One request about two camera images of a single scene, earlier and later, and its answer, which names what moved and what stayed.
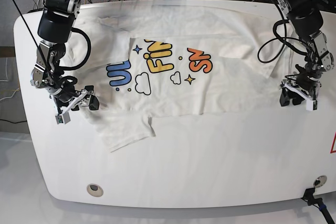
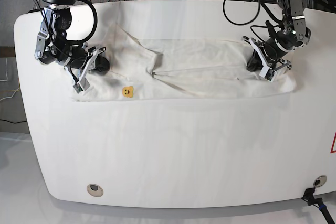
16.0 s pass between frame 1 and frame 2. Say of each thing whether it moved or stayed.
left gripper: moved
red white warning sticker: stayed
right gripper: moved
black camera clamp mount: stayed
